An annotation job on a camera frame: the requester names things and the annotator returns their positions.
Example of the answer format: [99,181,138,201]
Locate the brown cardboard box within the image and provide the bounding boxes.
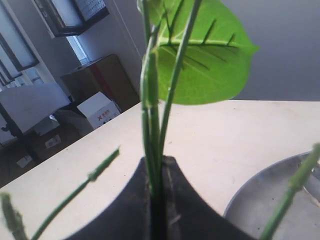
[60,54,140,112]

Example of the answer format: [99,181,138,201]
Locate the round steel plate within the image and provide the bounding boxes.
[223,152,320,240]

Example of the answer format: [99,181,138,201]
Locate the red artificial flower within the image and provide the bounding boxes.
[0,0,320,240]

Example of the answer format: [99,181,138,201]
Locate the white cardboard box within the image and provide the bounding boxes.
[77,91,121,130]

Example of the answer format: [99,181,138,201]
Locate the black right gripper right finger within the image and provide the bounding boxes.
[162,156,254,240]

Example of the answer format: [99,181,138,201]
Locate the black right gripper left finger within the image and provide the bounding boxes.
[61,156,155,240]

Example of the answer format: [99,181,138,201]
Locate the black framed window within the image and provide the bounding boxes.
[32,0,110,38]

